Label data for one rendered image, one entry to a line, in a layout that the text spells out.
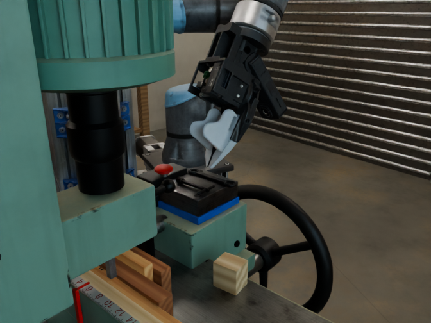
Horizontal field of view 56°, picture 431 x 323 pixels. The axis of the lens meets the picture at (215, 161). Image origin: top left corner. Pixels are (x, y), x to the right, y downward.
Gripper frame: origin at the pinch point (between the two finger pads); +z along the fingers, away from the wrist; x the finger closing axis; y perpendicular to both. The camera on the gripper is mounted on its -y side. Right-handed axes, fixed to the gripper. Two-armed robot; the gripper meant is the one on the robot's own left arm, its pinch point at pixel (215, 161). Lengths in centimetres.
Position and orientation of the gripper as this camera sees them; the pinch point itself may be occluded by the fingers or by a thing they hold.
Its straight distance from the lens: 62.8
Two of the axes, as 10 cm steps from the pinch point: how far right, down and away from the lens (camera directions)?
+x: 5.8, 1.3, -8.0
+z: -3.4, 9.3, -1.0
